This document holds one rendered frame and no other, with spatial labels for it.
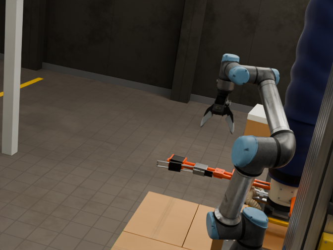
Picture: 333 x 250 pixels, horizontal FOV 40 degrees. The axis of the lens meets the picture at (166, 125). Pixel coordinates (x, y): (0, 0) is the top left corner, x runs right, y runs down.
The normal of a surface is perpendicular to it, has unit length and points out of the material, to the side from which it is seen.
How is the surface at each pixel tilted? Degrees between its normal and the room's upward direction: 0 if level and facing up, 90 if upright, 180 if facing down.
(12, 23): 90
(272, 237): 0
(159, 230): 0
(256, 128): 90
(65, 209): 0
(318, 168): 90
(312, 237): 90
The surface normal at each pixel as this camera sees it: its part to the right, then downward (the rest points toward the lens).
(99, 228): 0.15, -0.93
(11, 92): -0.25, 0.29
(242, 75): 0.20, 0.36
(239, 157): -0.94, -0.19
